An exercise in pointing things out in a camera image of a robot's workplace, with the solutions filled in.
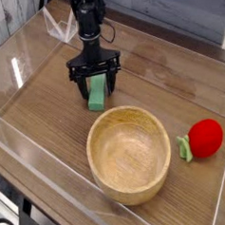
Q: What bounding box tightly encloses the brown wooden bowl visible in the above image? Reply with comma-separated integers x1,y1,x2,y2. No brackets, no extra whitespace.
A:
86,105,172,206

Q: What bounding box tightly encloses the black metal table leg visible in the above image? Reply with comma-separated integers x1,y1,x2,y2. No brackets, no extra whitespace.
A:
15,193,55,225

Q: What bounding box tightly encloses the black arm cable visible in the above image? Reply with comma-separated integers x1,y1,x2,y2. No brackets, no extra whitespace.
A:
99,20,117,45

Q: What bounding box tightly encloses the clear acrylic front barrier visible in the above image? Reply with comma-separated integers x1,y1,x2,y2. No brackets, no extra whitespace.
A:
0,118,151,225

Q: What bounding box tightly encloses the red plush strawberry toy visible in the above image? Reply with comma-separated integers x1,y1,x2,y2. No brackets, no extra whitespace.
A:
177,119,224,162

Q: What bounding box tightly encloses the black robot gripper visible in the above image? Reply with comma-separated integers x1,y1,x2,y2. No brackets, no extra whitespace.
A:
66,48,121,100

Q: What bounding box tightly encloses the clear acrylic corner bracket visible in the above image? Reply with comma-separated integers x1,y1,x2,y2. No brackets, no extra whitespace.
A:
43,8,78,44

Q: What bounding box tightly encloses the grey sofa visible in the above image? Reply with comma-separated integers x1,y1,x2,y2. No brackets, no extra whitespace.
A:
104,0,225,45

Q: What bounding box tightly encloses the green rectangular block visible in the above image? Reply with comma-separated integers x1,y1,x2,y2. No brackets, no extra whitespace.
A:
88,74,105,111

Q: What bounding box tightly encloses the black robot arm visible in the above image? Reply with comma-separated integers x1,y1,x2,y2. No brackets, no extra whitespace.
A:
66,0,121,99

